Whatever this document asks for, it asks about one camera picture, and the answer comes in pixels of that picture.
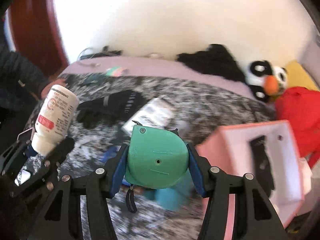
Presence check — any black glove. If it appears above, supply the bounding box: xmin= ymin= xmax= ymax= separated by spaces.
xmin=76 ymin=89 xmax=147 ymax=129
xmin=249 ymin=135 xmax=275 ymax=197

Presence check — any white medicine bottle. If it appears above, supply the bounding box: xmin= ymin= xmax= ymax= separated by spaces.
xmin=31 ymin=85 xmax=79 ymax=156

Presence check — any seated person's hand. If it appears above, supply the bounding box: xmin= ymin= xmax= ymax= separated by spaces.
xmin=41 ymin=79 xmax=66 ymax=99

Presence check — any blue figurine toy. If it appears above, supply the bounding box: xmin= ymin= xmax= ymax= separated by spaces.
xmin=100 ymin=145 xmax=120 ymax=164

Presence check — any pink storage box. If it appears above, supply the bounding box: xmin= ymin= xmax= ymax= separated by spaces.
xmin=187 ymin=121 xmax=304 ymax=239

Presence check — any grey white patterned blanket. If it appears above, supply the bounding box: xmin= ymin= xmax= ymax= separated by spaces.
xmin=24 ymin=73 xmax=276 ymax=240

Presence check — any black glove on blanket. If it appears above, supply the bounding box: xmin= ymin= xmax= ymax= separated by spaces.
xmin=76 ymin=89 xmax=147 ymax=129

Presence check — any white battery blister card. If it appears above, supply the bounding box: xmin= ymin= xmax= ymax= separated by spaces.
xmin=121 ymin=98 xmax=175 ymax=137

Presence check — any dark green small packet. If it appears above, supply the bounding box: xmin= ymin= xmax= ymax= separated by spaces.
xmin=83 ymin=75 xmax=104 ymax=86

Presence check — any seated person in black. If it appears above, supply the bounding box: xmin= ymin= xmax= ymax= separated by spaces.
xmin=1 ymin=44 xmax=66 ymax=152

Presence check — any green pink packet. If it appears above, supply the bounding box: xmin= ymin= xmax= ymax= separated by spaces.
xmin=105 ymin=67 xmax=129 ymax=77

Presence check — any black clothing pile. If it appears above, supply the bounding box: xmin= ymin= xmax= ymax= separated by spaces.
xmin=177 ymin=44 xmax=246 ymax=83

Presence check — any black white plush toy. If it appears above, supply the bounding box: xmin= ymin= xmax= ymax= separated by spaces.
xmin=244 ymin=60 xmax=288 ymax=103

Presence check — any yellow pillow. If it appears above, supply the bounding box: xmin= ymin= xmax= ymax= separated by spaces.
xmin=284 ymin=61 xmax=319 ymax=91

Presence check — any dark red wooden door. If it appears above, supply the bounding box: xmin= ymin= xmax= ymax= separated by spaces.
xmin=8 ymin=0 xmax=69 ymax=77

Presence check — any white cable loop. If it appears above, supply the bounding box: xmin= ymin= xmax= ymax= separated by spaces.
xmin=77 ymin=47 xmax=97 ymax=61

